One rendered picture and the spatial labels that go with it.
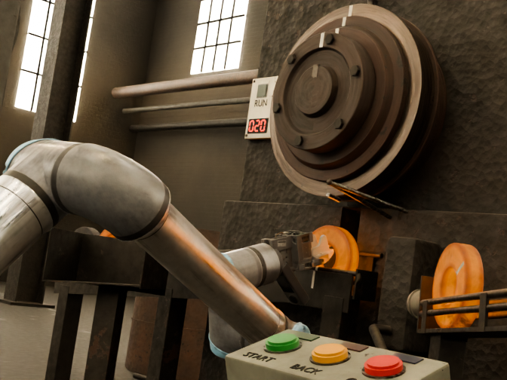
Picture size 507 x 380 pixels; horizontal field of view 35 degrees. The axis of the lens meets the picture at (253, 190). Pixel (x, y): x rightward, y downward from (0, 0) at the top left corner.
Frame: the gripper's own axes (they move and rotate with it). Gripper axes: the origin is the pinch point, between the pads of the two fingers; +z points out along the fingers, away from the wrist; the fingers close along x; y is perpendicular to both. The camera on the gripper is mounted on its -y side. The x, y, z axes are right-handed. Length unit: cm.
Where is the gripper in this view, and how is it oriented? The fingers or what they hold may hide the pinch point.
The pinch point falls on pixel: (329, 254)
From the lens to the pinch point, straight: 191.9
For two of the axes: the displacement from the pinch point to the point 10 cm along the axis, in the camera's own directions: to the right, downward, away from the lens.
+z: 7.3, -1.4, 6.7
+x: -6.8, -0.2, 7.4
